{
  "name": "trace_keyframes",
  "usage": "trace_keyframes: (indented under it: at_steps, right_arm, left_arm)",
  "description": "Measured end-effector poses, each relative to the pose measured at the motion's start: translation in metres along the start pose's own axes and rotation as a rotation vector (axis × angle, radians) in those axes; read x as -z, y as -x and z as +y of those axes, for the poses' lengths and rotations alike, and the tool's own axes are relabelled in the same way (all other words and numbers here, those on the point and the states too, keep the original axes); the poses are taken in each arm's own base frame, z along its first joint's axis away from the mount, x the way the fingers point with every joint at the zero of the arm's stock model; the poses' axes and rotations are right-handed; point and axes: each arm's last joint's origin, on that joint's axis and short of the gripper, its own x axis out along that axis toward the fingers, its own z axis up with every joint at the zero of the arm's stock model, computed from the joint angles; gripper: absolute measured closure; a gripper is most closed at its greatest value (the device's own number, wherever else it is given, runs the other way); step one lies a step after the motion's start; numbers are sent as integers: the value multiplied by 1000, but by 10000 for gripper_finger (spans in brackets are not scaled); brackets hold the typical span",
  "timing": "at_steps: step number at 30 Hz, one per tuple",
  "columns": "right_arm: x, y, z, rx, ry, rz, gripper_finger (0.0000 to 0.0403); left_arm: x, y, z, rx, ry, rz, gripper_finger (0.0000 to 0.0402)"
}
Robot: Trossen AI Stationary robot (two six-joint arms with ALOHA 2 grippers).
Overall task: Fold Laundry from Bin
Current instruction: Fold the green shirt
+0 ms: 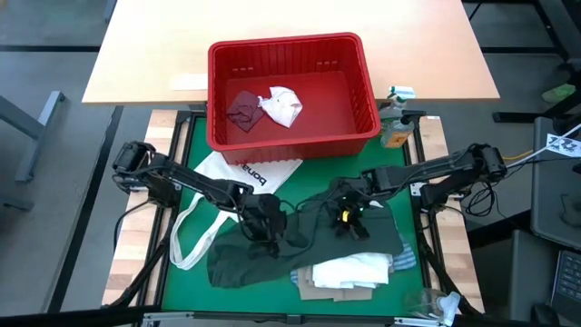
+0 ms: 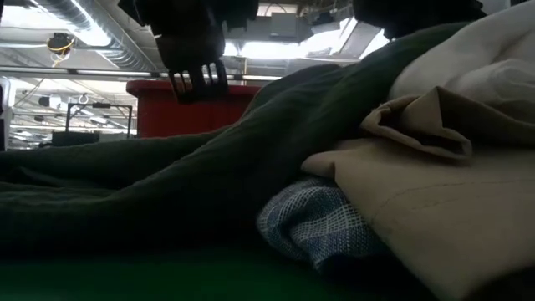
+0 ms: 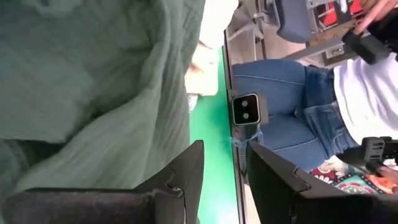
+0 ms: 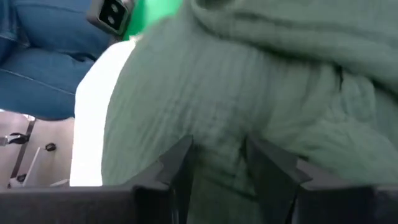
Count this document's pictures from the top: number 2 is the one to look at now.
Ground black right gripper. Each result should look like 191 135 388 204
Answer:
353 0 488 41

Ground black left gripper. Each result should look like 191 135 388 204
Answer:
119 0 260 105

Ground large white shirt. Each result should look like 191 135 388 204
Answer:
388 0 535 110

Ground dark green garment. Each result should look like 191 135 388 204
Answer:
0 20 473 257

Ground blue striped garment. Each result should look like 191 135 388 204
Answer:
256 175 390 273

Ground beige trousers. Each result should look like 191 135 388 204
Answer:
300 85 535 301

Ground red plastic laundry bin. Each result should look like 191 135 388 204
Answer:
126 79 262 139

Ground hanging strip light bar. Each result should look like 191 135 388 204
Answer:
0 65 282 83

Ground grey ceiling box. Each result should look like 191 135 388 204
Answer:
269 11 301 42

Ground black background box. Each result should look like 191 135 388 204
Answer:
50 130 100 147

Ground black yellow ceiling reel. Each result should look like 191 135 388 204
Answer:
46 32 77 57

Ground green table mat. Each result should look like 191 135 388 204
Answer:
0 246 419 301

